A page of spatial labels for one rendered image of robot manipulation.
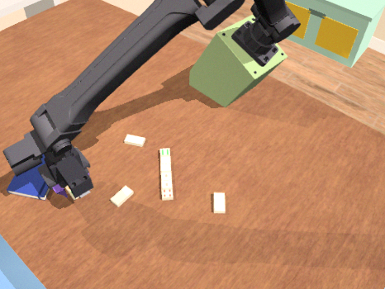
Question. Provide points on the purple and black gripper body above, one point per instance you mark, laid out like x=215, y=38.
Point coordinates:
x=45, y=173

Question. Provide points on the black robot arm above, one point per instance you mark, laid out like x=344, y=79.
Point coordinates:
x=57, y=122

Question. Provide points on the blue notebook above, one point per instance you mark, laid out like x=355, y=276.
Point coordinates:
x=30, y=184

